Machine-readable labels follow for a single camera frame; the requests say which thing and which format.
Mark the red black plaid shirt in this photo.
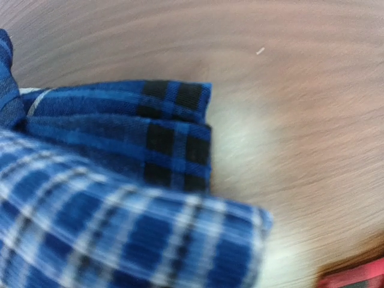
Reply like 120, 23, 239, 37
317, 258, 383, 288

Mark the blue checked folded shirt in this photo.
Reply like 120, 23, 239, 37
1, 130, 272, 287

